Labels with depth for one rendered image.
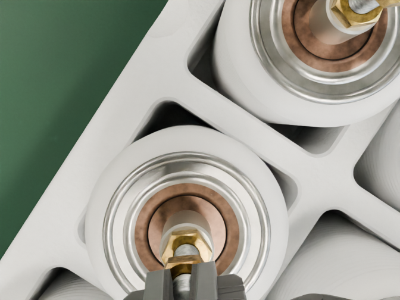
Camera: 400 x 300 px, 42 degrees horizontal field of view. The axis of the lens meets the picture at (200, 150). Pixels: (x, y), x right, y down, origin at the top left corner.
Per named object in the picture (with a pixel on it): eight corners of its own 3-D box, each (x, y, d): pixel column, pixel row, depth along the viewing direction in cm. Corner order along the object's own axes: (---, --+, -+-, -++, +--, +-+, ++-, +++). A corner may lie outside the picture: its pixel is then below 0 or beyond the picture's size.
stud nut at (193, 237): (196, 281, 21) (196, 288, 20) (156, 265, 21) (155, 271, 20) (216, 237, 21) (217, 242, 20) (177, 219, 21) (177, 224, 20)
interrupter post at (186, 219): (191, 268, 24) (192, 292, 21) (150, 237, 24) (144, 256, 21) (223, 227, 24) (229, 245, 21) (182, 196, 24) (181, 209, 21)
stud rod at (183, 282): (192, 256, 22) (194, 327, 15) (171, 247, 22) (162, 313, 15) (202, 235, 22) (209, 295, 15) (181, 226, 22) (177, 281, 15)
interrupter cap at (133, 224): (202, 344, 24) (202, 352, 24) (71, 247, 24) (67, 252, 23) (302, 217, 24) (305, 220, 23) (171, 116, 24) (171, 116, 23)
